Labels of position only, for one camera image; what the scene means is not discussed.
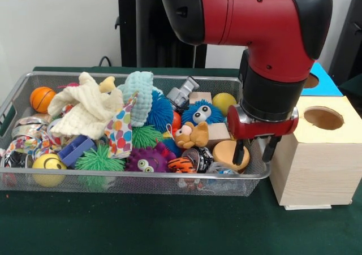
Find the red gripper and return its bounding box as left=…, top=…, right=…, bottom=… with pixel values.
left=227, top=105, right=299, bottom=166

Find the wooden box with three holes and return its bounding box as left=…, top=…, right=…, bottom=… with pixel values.
left=269, top=63, right=362, bottom=210

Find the clear mesh bin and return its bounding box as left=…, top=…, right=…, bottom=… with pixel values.
left=0, top=71, right=272, bottom=197

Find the plain yellow ball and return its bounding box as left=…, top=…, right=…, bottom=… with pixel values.
left=213, top=92, right=238, bottom=117

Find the brown plush toy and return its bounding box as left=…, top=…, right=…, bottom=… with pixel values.
left=173, top=121, right=210, bottom=149

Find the blue fuzzy toy with eyes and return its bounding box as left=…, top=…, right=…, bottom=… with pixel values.
left=182, top=100, right=225, bottom=127

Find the purple spiky ball with eyes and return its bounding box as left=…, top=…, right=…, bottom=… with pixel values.
left=124, top=146, right=170, bottom=174

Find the mint green knitted cloth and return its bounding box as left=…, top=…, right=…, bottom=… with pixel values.
left=117, top=71, right=154, bottom=128

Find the polka dot cloth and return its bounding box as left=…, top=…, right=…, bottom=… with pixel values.
left=105, top=94, right=137, bottom=159

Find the black chair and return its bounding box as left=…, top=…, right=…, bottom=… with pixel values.
left=329, top=0, right=362, bottom=87

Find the green spiky ball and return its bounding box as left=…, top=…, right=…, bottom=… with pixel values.
left=75, top=144, right=126, bottom=189

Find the cream knitted cloth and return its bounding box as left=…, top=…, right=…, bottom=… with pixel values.
left=47, top=72, right=125, bottom=141

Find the yellow smiley ball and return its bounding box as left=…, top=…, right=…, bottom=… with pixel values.
left=32, top=154, right=67, bottom=188

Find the small orange basketball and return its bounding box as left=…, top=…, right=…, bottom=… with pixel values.
left=29, top=87, right=57, bottom=114

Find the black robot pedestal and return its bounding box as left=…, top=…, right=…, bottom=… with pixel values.
left=109, top=0, right=208, bottom=69

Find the black cable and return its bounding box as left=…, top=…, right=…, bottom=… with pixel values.
left=98, top=55, right=114, bottom=68

